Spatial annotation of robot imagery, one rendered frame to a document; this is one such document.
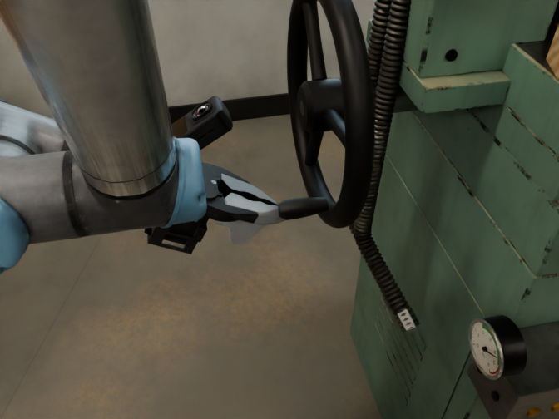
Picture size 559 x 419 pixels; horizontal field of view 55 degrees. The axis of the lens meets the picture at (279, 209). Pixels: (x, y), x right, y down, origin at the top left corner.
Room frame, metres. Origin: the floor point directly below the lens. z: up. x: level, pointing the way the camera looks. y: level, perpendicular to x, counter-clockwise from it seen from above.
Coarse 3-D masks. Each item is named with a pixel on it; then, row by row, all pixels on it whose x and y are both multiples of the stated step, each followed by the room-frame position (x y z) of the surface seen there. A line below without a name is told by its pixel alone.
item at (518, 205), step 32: (448, 128) 0.59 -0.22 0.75; (480, 128) 0.52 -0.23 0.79; (480, 160) 0.51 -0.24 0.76; (512, 160) 0.46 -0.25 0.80; (480, 192) 0.49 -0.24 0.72; (512, 192) 0.44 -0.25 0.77; (544, 192) 0.40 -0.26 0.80; (512, 224) 0.42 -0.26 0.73; (544, 224) 0.38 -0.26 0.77; (544, 256) 0.37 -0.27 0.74
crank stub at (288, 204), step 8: (288, 200) 0.46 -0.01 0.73; (296, 200) 0.46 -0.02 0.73; (304, 200) 0.46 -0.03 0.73; (312, 200) 0.46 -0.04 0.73; (320, 200) 0.47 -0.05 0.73; (280, 208) 0.46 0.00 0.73; (288, 208) 0.45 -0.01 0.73; (296, 208) 0.45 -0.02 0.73; (304, 208) 0.46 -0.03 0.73; (312, 208) 0.46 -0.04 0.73; (320, 208) 0.46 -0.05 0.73; (328, 208) 0.46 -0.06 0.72; (280, 216) 0.45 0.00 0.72; (288, 216) 0.45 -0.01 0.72; (296, 216) 0.45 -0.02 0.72; (304, 216) 0.45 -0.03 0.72
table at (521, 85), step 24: (552, 24) 0.56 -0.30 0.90; (528, 48) 0.50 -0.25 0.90; (408, 72) 0.52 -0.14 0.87; (480, 72) 0.51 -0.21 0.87; (504, 72) 0.51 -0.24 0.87; (528, 72) 0.48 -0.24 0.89; (552, 72) 0.45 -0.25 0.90; (408, 96) 0.51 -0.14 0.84; (432, 96) 0.48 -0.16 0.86; (456, 96) 0.48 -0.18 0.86; (480, 96) 0.49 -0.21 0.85; (504, 96) 0.50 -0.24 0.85; (528, 96) 0.47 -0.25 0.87; (552, 96) 0.44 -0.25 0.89; (528, 120) 0.46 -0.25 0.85; (552, 120) 0.43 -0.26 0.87; (552, 144) 0.41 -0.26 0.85
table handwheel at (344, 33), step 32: (320, 0) 0.53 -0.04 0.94; (288, 32) 0.67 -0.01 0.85; (352, 32) 0.47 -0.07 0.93; (288, 64) 0.67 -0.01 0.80; (320, 64) 0.57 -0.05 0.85; (352, 64) 0.45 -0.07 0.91; (320, 96) 0.53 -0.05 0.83; (352, 96) 0.43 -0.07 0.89; (320, 128) 0.52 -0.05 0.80; (352, 128) 0.42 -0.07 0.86; (352, 160) 0.41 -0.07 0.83; (320, 192) 0.52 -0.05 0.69; (352, 192) 0.41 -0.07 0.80
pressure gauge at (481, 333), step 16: (480, 320) 0.33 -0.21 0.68; (496, 320) 0.33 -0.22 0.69; (480, 336) 0.33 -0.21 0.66; (496, 336) 0.31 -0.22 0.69; (512, 336) 0.31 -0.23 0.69; (480, 352) 0.32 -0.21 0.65; (496, 352) 0.30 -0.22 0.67; (512, 352) 0.30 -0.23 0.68; (480, 368) 0.31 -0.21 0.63; (496, 368) 0.29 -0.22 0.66; (512, 368) 0.29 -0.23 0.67
